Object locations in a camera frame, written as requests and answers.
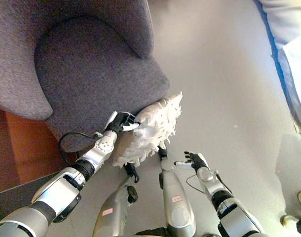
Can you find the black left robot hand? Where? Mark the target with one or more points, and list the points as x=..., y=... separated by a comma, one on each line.
x=121, y=122

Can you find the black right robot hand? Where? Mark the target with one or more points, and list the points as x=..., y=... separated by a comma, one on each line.
x=196, y=160

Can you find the white fringed pillow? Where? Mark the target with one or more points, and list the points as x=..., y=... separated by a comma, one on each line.
x=153, y=130

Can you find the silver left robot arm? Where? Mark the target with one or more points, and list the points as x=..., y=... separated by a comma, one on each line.
x=66, y=182

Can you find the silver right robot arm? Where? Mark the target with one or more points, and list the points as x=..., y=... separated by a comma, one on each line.
x=227, y=202

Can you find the grey fabric tub armchair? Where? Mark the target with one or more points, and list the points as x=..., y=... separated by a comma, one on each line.
x=79, y=66

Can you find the silver left robot leg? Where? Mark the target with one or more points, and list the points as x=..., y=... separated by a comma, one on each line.
x=118, y=205

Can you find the white shoe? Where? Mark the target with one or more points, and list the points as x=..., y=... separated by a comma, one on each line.
x=297, y=212

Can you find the bed with white bedding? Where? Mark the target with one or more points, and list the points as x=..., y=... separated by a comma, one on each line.
x=286, y=61

